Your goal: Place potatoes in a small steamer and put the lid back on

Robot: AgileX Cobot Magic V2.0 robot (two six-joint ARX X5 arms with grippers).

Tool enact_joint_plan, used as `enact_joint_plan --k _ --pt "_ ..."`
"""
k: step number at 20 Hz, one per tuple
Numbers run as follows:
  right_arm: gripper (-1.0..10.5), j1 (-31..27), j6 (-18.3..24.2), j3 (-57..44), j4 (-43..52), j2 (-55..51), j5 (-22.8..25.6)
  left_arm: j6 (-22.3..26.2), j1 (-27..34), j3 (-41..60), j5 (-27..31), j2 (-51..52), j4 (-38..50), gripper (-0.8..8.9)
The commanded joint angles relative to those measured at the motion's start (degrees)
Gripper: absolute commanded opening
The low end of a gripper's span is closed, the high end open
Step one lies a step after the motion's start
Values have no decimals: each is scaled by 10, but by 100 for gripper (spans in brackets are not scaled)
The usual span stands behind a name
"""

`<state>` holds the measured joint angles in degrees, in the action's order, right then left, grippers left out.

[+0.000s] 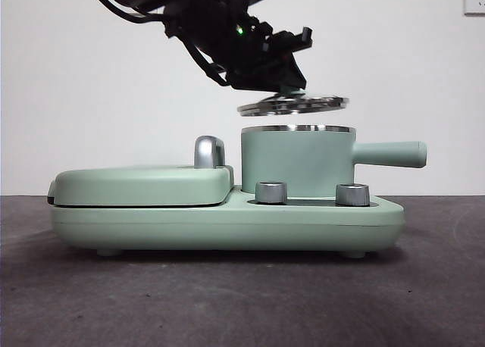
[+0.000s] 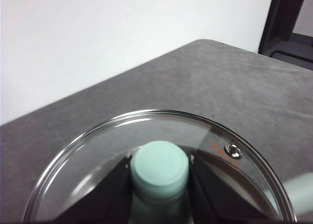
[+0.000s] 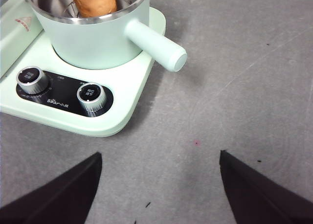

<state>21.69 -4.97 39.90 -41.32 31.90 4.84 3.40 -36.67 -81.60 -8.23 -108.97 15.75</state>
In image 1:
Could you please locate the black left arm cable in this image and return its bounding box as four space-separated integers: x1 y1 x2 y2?
164 19 230 88

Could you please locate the mint green breakfast machine base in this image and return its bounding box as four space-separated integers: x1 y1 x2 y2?
49 184 405 258

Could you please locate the mint green pot with handle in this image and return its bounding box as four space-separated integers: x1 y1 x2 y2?
239 123 429 196

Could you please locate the silver control knob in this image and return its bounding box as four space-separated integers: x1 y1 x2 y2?
336 183 371 208
255 180 288 205

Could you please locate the mint green hinged grill cover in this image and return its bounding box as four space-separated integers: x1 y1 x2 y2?
48 164 236 208

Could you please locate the chrome grill cover handle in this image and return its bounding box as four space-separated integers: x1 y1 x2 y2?
194 135 229 170

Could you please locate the glass lid with green knob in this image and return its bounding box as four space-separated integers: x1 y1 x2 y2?
236 86 350 117

